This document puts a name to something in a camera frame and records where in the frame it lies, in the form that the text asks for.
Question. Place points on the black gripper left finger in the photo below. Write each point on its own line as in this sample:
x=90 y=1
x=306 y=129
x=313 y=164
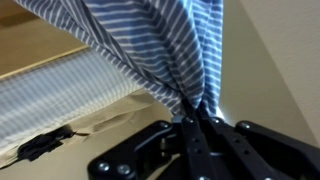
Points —
x=150 y=153

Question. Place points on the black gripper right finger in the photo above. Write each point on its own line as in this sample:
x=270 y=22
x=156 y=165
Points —
x=266 y=150

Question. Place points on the blue white striped shirt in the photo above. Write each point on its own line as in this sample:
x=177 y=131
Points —
x=160 y=43

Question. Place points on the black tape patch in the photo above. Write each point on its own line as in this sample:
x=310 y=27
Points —
x=43 y=141

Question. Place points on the pale ribbed panel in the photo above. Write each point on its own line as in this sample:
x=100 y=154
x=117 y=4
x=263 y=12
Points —
x=56 y=96

